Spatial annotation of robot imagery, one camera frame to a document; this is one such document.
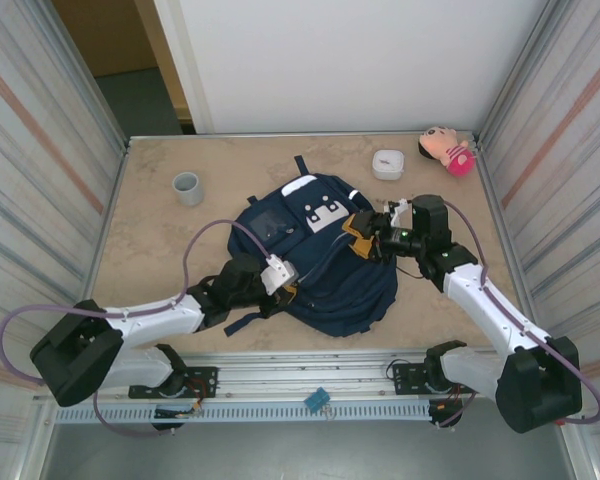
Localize navy blue backpack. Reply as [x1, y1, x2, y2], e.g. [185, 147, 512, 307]
[223, 155, 399, 339]

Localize white square container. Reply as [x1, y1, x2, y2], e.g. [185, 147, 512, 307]
[371, 148, 407, 181]

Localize pink plush doll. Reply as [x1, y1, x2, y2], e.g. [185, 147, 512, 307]
[417, 125, 477, 178]

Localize blue binder clip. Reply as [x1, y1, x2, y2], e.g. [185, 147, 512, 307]
[303, 385, 334, 420]

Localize grey plastic cup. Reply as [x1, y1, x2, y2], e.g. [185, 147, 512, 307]
[172, 171, 204, 206]

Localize small base circuit board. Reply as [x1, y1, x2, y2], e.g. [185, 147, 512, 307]
[427, 397, 461, 429]

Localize brown wooden door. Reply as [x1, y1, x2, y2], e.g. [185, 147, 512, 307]
[52, 0, 191, 135]

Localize aluminium table rail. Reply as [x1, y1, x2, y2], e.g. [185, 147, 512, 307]
[33, 348, 581, 407]

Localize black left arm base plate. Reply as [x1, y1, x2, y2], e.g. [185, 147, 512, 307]
[128, 366, 219, 400]

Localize grey slotted cable duct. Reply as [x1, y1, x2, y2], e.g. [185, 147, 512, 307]
[54, 403, 434, 424]

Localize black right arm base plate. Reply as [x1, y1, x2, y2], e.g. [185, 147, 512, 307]
[389, 362, 483, 396]

